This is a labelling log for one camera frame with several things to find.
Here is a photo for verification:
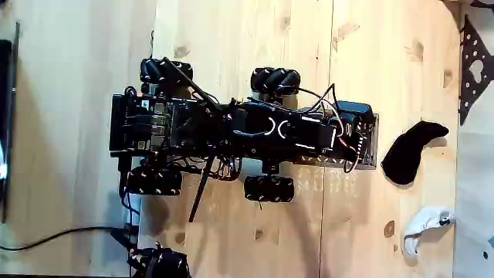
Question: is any black antenna rod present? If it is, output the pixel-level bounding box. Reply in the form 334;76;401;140
161;56;223;113
188;154;216;224

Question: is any black mobile base chassis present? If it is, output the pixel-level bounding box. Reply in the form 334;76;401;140
109;86;233;160

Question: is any black power cable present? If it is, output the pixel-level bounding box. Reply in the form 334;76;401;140
0;224;134;253

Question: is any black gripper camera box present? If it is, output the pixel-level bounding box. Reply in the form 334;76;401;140
336;100;374;119

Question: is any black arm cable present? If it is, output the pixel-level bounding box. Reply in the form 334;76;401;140
296;83;341;117

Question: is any black chassis cable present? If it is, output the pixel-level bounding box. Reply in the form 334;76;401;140
117;154;142;232

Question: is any black perforated panel with heart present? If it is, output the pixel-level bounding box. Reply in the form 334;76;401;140
458;14;494;127

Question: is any black mecanum wheel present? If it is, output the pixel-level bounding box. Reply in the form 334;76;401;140
250;67;302;97
126;165;184;197
139;57;194;84
243;175;296;204

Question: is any white sock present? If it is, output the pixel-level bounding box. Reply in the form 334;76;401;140
401;206;457;267

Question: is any black wired device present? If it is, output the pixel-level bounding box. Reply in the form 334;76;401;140
127;242;192;278

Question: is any black sock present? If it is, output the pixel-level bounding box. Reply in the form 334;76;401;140
381;120;451;187

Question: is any dark flat screen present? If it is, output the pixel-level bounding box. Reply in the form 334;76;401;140
0;21;21;225

